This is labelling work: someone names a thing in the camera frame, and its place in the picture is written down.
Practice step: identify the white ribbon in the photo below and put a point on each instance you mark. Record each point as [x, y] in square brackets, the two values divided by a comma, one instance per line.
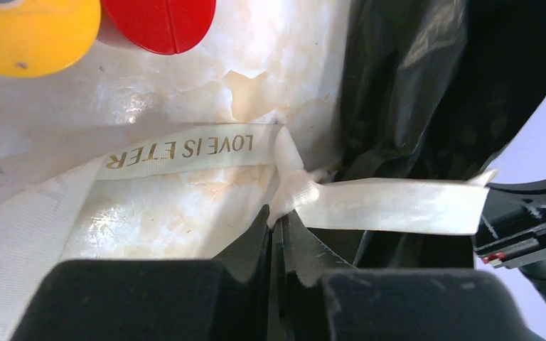
[192, 193]

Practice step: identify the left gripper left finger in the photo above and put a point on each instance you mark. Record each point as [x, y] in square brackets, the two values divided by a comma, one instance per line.
[223, 298]

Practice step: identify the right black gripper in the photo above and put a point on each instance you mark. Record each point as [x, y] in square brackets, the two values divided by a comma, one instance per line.
[512, 230]

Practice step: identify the red yellow toy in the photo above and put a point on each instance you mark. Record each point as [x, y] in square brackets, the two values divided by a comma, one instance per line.
[39, 38]

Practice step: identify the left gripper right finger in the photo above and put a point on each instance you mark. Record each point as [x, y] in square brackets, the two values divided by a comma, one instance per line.
[322, 297]

